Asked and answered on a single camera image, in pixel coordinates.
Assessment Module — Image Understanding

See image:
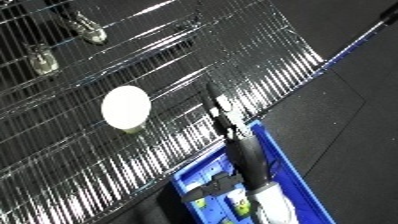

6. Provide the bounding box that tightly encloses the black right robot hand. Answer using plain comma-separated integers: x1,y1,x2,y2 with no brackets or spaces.
179,81,281,203

